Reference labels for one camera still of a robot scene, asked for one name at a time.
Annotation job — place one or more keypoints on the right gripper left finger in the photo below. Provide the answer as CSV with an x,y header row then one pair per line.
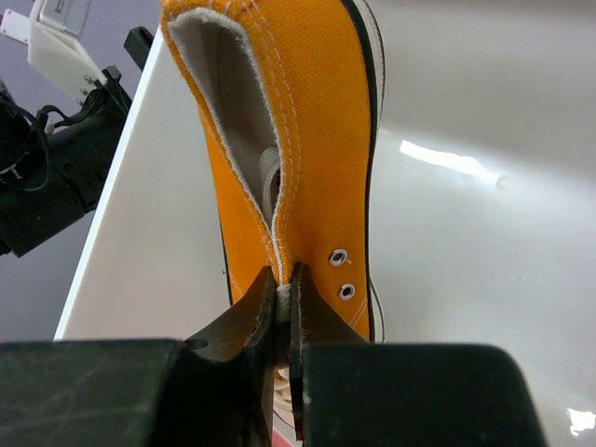
x,y
212,389

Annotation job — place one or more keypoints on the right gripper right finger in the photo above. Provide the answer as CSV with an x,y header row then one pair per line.
x,y
346,391

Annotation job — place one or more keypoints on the orange canvas sneaker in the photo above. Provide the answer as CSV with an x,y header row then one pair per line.
x,y
290,96

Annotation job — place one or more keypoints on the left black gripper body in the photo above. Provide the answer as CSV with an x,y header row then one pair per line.
x,y
54,166

